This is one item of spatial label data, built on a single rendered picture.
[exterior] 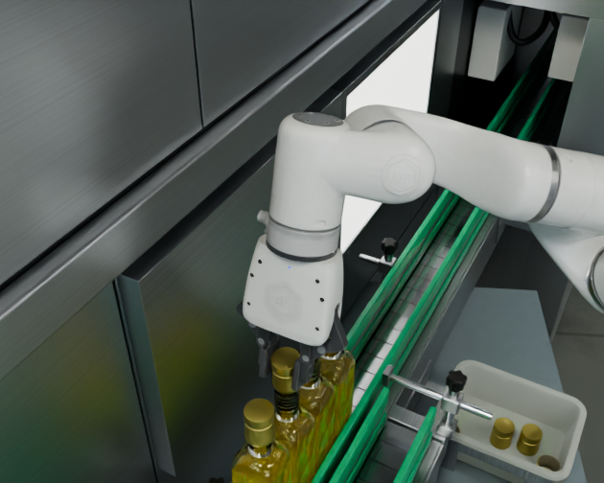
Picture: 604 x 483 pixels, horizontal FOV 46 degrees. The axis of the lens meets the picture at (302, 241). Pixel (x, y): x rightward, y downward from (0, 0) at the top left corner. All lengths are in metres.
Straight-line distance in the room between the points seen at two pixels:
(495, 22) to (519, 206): 1.10
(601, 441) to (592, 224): 1.61
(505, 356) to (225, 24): 0.91
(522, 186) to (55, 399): 0.51
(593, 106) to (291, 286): 1.11
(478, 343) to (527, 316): 0.14
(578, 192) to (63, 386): 0.56
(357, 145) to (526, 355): 0.89
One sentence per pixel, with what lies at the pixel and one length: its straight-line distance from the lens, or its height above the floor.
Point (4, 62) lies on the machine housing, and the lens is 0.59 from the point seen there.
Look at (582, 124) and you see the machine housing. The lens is 1.74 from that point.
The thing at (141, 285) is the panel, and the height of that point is 1.31.
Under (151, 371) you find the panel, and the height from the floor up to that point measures 1.18.
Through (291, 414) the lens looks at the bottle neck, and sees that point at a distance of 0.88.
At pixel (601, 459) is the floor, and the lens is 2.35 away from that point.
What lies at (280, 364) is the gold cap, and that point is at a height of 1.19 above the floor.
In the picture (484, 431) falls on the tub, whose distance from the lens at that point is 1.32.
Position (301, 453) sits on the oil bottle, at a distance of 0.91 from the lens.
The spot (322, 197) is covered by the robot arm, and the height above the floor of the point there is 1.40.
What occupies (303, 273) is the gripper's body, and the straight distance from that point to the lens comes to 0.73.
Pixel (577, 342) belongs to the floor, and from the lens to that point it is 2.65.
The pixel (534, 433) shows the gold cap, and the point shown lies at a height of 0.81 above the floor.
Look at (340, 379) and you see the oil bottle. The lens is 0.95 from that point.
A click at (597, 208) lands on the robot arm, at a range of 0.81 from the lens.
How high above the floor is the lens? 1.80
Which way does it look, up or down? 39 degrees down
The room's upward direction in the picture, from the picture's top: straight up
